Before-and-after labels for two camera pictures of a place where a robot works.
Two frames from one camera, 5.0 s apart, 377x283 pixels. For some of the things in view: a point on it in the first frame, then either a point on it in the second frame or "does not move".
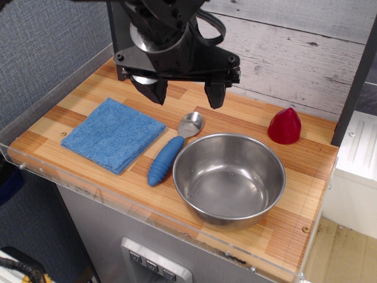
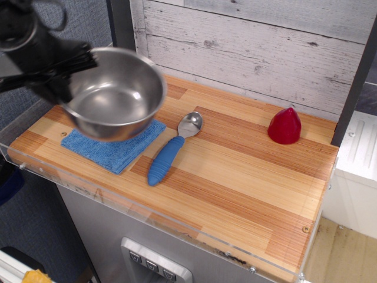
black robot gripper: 192,61 -> 46,65
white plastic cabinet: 352,200 does not move
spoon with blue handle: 188,125 does not move
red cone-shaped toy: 284,127 does not move
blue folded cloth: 113,136 does not move
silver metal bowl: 230,181 -> 116,100
